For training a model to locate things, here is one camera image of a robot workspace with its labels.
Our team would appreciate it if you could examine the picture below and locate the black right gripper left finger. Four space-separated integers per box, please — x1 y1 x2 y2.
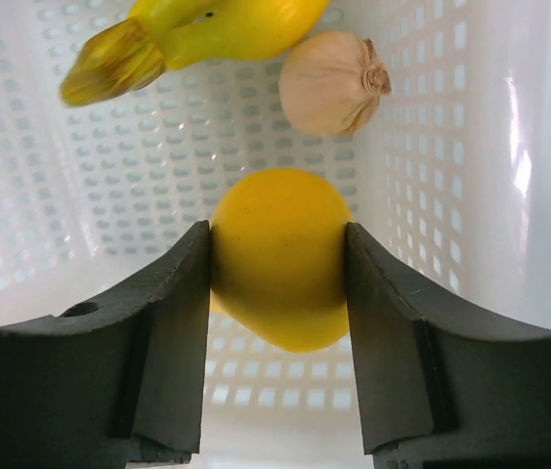
0 221 210 468

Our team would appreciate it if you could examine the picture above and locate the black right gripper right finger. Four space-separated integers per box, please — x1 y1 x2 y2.
346 223 551 468

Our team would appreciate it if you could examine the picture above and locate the yellow pear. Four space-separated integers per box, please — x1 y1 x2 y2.
210 168 353 353

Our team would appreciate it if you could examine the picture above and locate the white plastic fruit basket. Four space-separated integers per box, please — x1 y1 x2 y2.
0 1 551 468

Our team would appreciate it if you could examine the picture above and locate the garlic bulb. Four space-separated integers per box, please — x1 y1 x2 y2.
278 30 392 137

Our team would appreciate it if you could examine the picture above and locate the yellow banana bunch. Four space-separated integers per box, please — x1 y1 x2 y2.
60 0 328 107

